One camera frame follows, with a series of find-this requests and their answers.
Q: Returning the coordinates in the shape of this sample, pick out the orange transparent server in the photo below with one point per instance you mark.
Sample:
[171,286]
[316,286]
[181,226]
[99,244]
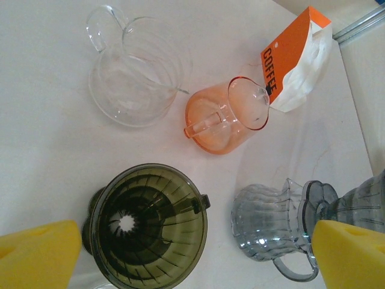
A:
[210,132]

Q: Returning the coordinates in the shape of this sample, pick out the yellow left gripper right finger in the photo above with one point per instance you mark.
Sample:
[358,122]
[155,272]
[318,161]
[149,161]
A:
[352,262]

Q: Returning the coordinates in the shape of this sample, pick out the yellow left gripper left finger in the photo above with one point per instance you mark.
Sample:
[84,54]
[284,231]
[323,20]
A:
[36,259]

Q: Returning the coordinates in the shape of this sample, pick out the grey transparent dripper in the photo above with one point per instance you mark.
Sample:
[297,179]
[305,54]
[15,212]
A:
[358,201]

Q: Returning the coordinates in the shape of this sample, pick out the clear glass server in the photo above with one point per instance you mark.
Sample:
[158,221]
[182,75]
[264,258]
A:
[120,99]

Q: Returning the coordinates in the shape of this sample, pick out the green transparent dripper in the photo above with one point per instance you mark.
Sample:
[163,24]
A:
[150,228]

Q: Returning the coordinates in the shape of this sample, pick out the clear glass dripper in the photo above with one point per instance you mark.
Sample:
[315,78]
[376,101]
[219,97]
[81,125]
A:
[168,54]

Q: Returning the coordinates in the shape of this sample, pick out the aluminium frame post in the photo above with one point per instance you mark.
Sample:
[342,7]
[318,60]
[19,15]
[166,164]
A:
[361,24]

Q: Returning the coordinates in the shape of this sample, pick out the white paper filter stack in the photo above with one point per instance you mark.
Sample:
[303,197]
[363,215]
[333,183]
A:
[312,63]

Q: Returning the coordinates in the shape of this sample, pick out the grey transparent server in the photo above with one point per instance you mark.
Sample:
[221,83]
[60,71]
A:
[264,222]

